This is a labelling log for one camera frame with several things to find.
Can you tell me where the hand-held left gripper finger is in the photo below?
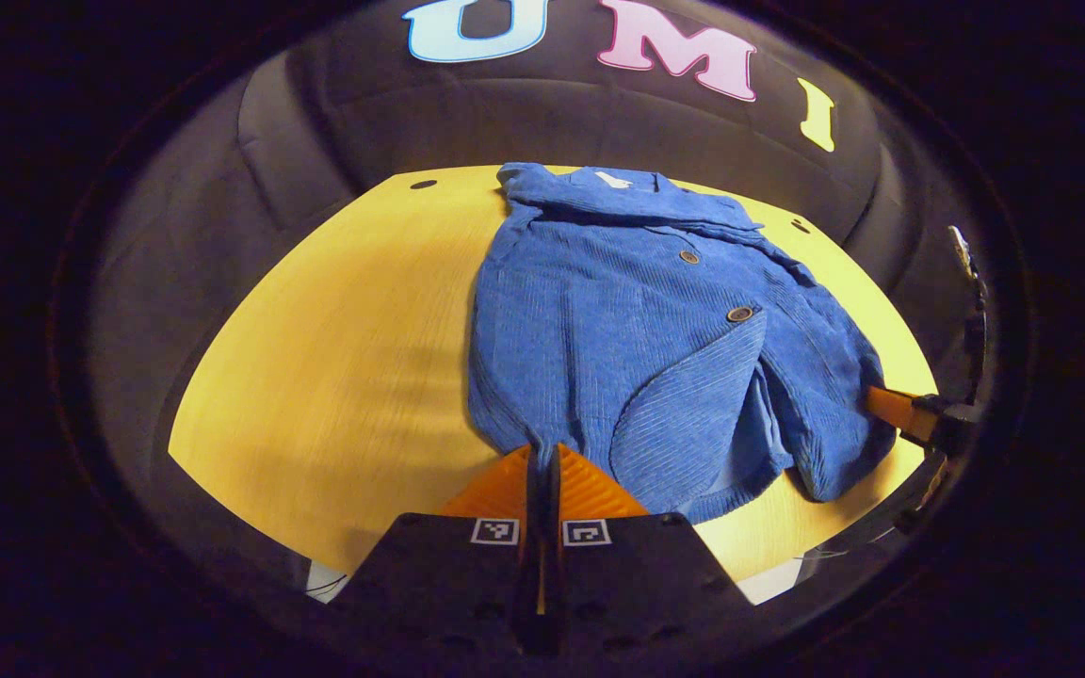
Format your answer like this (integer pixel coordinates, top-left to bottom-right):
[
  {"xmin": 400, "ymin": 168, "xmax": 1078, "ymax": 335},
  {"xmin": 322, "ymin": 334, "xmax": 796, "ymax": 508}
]
[
  {"xmin": 331, "ymin": 444, "xmax": 543, "ymax": 660},
  {"xmin": 542, "ymin": 443, "xmax": 760, "ymax": 660}
]

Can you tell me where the blue corduroy jacket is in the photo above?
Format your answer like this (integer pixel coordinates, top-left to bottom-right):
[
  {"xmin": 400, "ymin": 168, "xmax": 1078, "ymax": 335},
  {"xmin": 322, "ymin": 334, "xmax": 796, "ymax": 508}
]
[{"xmin": 465, "ymin": 162, "xmax": 899, "ymax": 525}]

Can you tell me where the black backdrop cloth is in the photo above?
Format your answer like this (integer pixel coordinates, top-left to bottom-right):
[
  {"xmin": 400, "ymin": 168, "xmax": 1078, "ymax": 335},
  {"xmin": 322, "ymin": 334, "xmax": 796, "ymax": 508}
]
[{"xmin": 81, "ymin": 0, "xmax": 1014, "ymax": 604}]

